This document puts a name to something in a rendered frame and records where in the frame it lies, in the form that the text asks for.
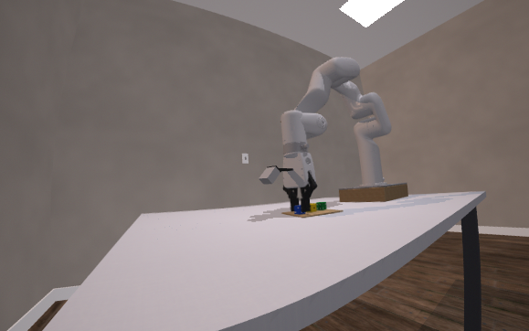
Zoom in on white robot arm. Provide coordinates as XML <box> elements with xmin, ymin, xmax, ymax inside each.
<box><xmin>259</xmin><ymin>58</ymin><xmax>391</xmax><ymax>187</ymax></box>

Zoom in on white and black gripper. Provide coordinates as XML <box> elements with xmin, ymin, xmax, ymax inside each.
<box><xmin>283</xmin><ymin>152</ymin><xmax>317</xmax><ymax>212</ymax></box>

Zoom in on blue die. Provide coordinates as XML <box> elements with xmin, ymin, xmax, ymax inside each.
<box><xmin>294</xmin><ymin>205</ymin><xmax>306</xmax><ymax>215</ymax></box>

